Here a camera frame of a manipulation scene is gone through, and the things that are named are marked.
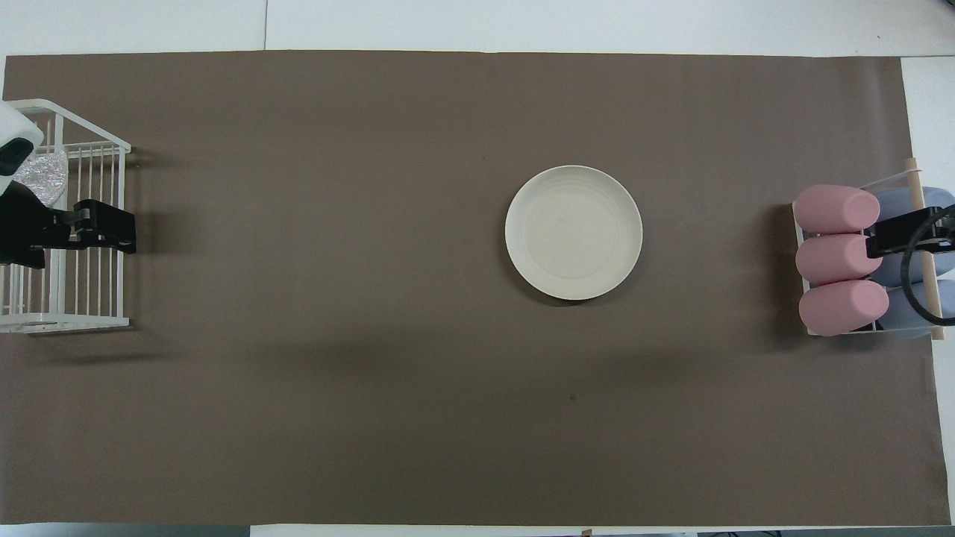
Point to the white cup holder rack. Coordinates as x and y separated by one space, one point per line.
932 298

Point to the brown table mat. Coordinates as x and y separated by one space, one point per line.
373 298

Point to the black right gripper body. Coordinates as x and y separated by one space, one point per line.
944 237

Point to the blue plastic cup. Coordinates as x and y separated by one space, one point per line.
899 327
899 200
891 272

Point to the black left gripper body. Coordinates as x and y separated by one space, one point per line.
22 224

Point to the silver mesh sponge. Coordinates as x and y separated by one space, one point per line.
43 175

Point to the cream round plate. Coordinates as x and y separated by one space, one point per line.
573 233

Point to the pink plastic cup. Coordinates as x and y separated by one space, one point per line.
832 259
839 307
832 209

